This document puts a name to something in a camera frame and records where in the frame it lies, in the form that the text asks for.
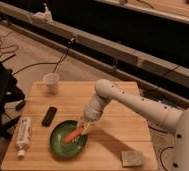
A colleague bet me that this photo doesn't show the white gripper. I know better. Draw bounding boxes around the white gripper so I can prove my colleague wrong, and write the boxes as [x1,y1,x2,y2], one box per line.
[77,94,107,135]

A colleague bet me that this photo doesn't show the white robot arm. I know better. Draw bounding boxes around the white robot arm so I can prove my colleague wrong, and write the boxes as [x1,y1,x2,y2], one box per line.
[78,79,189,171]

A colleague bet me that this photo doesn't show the green ceramic bowl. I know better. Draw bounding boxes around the green ceramic bowl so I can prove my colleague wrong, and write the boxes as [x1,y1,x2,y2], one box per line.
[49,120,87,160]

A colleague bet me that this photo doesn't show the black remote control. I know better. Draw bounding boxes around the black remote control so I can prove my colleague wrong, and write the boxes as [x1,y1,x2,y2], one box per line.
[42,106,57,127]

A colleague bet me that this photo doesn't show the white sponge pad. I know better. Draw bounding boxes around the white sponge pad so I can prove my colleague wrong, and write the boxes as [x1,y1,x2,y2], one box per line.
[121,150,144,167]

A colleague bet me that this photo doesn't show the white plastic cup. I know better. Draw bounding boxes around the white plastic cup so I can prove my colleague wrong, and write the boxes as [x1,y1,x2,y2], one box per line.
[43,73,59,94]

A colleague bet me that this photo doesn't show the white tube with label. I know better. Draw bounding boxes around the white tube with label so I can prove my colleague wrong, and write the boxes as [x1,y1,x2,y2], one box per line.
[16,117,31,158]

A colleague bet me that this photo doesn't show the long wooden beam rail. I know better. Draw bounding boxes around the long wooden beam rail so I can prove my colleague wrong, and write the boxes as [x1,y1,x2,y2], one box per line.
[0,0,189,88]

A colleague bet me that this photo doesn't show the black cable on floor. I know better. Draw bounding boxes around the black cable on floor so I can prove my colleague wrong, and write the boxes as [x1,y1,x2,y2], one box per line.
[0,19,78,77]

